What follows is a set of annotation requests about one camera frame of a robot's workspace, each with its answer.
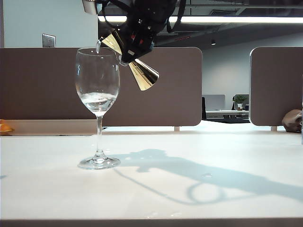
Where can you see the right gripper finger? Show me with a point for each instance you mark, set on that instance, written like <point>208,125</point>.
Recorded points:
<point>135,55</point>

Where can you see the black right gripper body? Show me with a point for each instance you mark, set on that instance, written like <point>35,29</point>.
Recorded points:
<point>139,33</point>

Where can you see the gold double cone jigger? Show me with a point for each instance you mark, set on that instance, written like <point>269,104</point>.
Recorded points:
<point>144,75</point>

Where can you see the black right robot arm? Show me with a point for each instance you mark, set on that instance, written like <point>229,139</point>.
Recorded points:
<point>154,9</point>

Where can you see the clear stemmed wine glass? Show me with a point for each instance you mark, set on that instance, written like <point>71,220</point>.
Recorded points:
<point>99,125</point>

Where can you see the wide brown desk divider panel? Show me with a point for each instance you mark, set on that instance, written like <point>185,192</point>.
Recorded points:
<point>170,94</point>

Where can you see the round ceiling spotlight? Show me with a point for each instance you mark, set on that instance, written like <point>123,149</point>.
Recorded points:
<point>213,43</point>

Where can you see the beige divider support foot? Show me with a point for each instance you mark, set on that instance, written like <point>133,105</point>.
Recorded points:
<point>176,128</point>
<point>273,128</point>

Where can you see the grey background desk screen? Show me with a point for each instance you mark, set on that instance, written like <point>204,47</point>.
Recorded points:
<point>214,102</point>

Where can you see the long white ceiling light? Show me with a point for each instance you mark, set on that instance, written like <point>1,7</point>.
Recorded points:
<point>236,19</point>

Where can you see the white background desk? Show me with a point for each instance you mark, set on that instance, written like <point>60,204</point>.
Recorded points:
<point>225,113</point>

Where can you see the small green potted plant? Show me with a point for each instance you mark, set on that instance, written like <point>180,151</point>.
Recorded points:
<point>239,100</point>

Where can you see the orange object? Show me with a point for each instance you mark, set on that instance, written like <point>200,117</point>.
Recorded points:
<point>4,128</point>

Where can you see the brown crumpled bag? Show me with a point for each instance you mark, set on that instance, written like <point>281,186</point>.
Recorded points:
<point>290,121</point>

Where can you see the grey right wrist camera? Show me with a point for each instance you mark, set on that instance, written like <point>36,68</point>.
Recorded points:
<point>90,6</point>

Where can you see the grey wall switch plate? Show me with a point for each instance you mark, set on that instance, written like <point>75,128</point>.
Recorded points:
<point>48,40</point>

